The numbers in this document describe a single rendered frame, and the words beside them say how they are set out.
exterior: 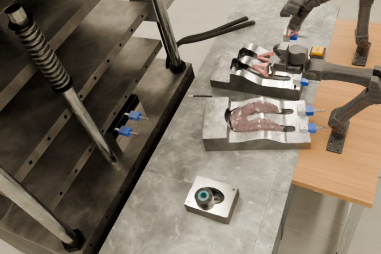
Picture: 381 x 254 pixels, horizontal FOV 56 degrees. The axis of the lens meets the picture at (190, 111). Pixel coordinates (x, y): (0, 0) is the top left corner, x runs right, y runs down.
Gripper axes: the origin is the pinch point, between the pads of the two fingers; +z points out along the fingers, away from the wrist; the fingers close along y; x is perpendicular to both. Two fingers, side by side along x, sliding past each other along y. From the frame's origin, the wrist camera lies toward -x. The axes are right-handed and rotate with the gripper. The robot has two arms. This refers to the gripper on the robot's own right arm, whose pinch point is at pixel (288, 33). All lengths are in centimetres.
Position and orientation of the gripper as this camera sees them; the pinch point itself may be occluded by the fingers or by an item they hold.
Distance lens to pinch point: 215.0
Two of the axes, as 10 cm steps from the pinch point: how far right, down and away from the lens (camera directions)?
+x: 8.9, 4.5, -0.1
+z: -2.4, 4.8, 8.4
